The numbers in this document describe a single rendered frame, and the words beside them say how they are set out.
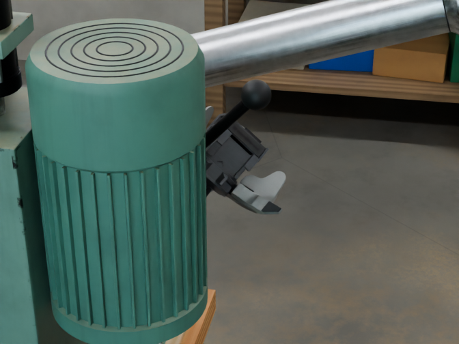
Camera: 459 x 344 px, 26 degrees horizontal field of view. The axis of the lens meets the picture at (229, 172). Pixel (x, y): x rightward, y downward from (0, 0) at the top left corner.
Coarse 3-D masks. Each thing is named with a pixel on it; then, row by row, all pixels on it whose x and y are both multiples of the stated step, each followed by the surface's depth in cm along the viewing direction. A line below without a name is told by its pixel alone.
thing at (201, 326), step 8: (208, 296) 156; (208, 304) 154; (208, 312) 154; (200, 320) 151; (208, 320) 154; (192, 328) 149; (200, 328) 149; (208, 328) 155; (184, 336) 147; (192, 336) 147; (200, 336) 149
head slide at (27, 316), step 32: (0, 128) 101; (0, 160) 98; (32, 160) 102; (0, 192) 100; (32, 192) 103; (0, 224) 102; (32, 224) 104; (0, 256) 104; (32, 256) 105; (0, 288) 107; (32, 288) 106; (0, 320) 109; (32, 320) 108
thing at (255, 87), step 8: (256, 80) 112; (248, 88) 111; (256, 88) 111; (264, 88) 111; (240, 96) 112; (248, 96) 111; (256, 96) 111; (264, 96) 111; (240, 104) 113; (248, 104) 111; (256, 104) 111; (264, 104) 111; (232, 112) 113; (240, 112) 113; (224, 120) 114; (232, 120) 114; (216, 128) 115; (224, 128) 115; (208, 136) 116; (216, 136) 115; (208, 144) 116
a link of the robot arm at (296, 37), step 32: (352, 0) 144; (384, 0) 142; (416, 0) 140; (448, 0) 139; (224, 32) 149; (256, 32) 147; (288, 32) 145; (320, 32) 144; (352, 32) 143; (384, 32) 142; (416, 32) 142; (224, 64) 148; (256, 64) 148; (288, 64) 148
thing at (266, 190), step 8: (248, 176) 125; (272, 176) 123; (280, 176) 123; (240, 184) 123; (248, 184) 124; (256, 184) 124; (264, 184) 123; (272, 184) 122; (280, 184) 122; (232, 192) 123; (240, 192) 122; (248, 192) 122; (256, 192) 123; (264, 192) 122; (272, 192) 122; (240, 200) 123; (248, 200) 122; (256, 200) 121; (264, 200) 120; (272, 200) 121; (256, 208) 120; (264, 208) 119; (272, 208) 118; (280, 208) 118
